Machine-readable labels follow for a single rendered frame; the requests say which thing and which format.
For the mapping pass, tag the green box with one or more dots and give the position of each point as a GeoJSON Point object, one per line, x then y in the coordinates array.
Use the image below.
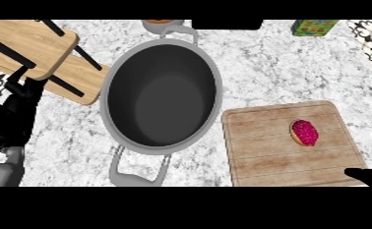
{"type": "Point", "coordinates": [312, 28]}

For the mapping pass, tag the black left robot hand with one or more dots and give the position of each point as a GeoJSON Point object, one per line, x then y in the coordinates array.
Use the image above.
{"type": "Point", "coordinates": [20, 111]}

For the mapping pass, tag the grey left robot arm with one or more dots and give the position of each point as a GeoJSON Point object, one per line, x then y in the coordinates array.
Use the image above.
{"type": "Point", "coordinates": [10, 169]}

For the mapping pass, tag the brown wooden cutting board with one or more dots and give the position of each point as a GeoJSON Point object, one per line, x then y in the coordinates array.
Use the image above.
{"type": "Point", "coordinates": [270, 154]}

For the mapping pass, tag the large grey pot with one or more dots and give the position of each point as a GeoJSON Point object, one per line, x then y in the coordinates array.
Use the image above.
{"type": "Point", "coordinates": [162, 98]}

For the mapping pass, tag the black appliance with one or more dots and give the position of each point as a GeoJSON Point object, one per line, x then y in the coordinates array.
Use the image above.
{"type": "Point", "coordinates": [225, 24]}

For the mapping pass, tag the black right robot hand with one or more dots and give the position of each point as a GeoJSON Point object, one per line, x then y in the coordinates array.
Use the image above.
{"type": "Point", "coordinates": [361, 175]}

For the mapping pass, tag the pale wooden tiered rack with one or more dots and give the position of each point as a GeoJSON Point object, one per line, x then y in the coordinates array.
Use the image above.
{"type": "Point", "coordinates": [33, 41]}

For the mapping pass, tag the black white patterned object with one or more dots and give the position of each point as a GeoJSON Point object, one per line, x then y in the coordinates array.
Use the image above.
{"type": "Point", "coordinates": [363, 38]}

